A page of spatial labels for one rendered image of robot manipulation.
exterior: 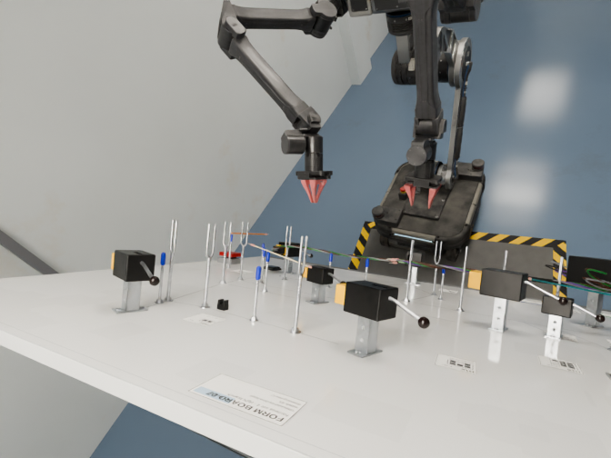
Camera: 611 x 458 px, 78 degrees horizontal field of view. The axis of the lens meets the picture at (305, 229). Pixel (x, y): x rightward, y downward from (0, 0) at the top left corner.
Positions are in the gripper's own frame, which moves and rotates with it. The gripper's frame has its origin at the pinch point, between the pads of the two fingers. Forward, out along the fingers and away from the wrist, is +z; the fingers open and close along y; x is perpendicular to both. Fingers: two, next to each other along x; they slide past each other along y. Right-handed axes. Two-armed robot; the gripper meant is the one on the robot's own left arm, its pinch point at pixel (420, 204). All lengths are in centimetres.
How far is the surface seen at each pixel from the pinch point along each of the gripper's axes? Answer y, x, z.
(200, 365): 4, -95, -11
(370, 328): 16, -77, -9
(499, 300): 29, -47, -1
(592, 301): 45, -24, 7
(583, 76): 42, 266, -31
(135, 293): -18, -88, -9
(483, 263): 11, 100, 64
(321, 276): -2, -59, -2
